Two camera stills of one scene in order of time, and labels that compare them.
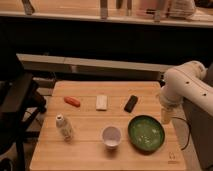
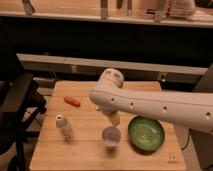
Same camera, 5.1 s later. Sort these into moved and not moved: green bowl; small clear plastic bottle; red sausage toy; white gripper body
Moved: white gripper body
Not moved: green bowl; red sausage toy; small clear plastic bottle
